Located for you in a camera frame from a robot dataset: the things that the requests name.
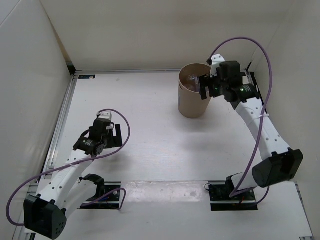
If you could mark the brown cylindrical bin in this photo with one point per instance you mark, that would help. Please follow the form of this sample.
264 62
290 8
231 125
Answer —
190 104

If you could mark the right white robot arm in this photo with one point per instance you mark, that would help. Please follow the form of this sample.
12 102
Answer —
279 162

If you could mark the clear plastic bottle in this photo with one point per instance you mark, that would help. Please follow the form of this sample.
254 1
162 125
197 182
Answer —
192 79

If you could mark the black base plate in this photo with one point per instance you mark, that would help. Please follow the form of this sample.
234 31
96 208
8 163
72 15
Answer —
221 202
111 202

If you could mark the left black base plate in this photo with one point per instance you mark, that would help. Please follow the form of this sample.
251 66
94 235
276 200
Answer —
111 202

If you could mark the dark blue corner label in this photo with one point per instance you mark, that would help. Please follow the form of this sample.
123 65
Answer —
86 77

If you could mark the blue label plastic bottle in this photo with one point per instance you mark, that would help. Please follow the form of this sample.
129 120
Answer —
192 86

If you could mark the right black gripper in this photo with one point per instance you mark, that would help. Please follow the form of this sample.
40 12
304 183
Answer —
205 81

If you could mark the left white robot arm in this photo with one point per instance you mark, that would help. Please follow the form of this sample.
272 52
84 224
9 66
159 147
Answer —
46 213

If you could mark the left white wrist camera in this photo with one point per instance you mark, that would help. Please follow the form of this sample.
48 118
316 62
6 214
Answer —
105 116

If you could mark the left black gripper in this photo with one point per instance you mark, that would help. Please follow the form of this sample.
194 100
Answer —
115 141

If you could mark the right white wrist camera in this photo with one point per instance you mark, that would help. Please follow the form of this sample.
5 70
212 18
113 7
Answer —
214 63

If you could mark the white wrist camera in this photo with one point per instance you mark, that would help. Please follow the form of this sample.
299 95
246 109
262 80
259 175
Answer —
214 63
105 116

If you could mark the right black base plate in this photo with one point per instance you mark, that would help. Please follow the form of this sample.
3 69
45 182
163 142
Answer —
221 202

